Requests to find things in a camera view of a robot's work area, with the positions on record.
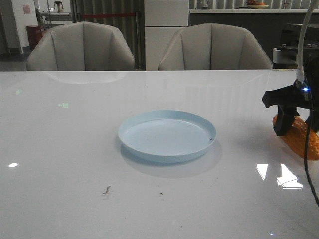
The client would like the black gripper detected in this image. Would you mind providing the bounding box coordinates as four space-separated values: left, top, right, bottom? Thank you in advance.
262 60 319 136

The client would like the orange toy corn cob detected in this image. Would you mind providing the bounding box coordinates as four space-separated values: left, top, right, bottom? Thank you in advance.
280 116 319 161

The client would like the light blue round plate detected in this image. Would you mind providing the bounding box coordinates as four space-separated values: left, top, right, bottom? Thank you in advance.
118 110 216 163

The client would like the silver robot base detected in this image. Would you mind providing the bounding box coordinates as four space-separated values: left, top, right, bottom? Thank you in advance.
272 43 319 70

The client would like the dark counter with white top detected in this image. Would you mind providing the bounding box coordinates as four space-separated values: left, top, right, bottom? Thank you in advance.
188 9 307 59

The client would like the grey padded chair right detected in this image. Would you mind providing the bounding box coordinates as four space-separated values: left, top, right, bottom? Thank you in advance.
158 23 273 71

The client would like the grey padded chair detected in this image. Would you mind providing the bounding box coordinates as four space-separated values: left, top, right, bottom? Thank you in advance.
26 21 135 71
158 23 273 71

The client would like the fruit bowl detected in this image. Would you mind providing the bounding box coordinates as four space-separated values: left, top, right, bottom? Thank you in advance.
246 0 269 9

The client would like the white cabinet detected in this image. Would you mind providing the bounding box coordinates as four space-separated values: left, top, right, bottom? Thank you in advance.
144 0 189 71

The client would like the grey padded chair left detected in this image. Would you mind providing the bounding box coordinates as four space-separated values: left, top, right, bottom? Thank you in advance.
26 21 135 71

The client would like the red barrier belt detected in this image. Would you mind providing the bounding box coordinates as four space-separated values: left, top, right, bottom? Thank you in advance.
80 12 137 19

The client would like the red bin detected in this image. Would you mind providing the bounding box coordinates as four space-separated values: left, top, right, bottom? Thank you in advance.
26 25 45 50

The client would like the black cable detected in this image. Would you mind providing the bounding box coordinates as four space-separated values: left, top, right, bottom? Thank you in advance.
303 92 319 209

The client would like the white cable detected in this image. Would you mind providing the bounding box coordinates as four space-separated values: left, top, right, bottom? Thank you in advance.
295 0 317 83

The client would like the pink wall notice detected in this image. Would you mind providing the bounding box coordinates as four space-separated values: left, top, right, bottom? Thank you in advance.
22 4 31 14

